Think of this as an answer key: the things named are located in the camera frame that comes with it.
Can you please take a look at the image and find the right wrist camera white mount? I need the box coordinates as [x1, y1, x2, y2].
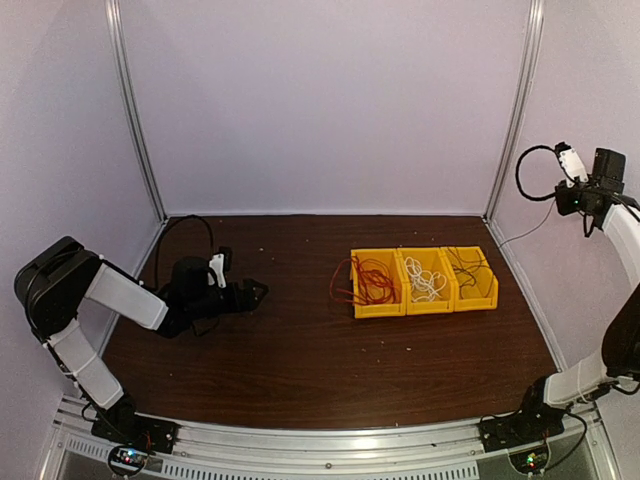
[554, 142, 589, 188]

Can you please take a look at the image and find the right yellow bin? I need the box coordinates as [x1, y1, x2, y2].
[440, 246, 499, 312]

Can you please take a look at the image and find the right circuit board with leds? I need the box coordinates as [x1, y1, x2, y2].
[509, 446, 550, 476]

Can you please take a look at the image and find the red cable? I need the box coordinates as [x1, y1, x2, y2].
[328, 254, 401, 307]

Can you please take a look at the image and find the left circuit board with leds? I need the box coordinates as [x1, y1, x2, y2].
[107, 445, 149, 476]

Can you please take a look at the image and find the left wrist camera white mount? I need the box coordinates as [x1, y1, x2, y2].
[208, 246, 233, 289]

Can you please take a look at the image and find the circuit board with leds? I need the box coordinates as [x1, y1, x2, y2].
[107, 445, 149, 476]
[509, 446, 550, 476]

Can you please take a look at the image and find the left black camera cable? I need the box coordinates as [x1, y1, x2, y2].
[152, 214, 217, 296]

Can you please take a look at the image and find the left yellow bin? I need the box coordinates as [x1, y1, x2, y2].
[348, 249, 405, 320]

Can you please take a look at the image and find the aluminium frame post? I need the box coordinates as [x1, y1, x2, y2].
[104, 0, 167, 223]
[483, 0, 545, 224]

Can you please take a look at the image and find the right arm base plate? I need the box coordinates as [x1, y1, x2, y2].
[478, 409, 565, 453]

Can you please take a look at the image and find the front aluminium rail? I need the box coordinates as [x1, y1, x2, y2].
[49, 384, 616, 480]

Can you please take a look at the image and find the yellow bin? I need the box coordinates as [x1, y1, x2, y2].
[440, 246, 499, 312]
[348, 249, 405, 320]
[397, 248, 454, 316]

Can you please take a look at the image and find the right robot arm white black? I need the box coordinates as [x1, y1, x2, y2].
[512, 142, 639, 442]

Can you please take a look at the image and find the right black camera cable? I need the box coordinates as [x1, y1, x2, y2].
[514, 144, 559, 202]

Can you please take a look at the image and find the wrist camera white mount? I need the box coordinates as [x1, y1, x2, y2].
[554, 142, 589, 188]
[208, 246, 233, 289]

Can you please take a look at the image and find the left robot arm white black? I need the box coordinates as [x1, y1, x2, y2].
[13, 236, 269, 444]

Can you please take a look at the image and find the middle yellow bin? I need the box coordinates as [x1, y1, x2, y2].
[397, 248, 454, 316]

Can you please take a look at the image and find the black camera cable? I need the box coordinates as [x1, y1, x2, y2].
[514, 144, 559, 202]
[152, 214, 217, 296]

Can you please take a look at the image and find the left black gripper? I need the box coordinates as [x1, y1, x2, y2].
[187, 278, 268, 320]

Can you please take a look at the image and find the right aluminium frame post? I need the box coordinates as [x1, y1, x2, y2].
[483, 0, 545, 224]

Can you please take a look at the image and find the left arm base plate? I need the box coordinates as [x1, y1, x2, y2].
[91, 414, 178, 454]

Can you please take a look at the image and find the left aluminium frame post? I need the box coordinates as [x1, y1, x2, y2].
[104, 0, 167, 223]

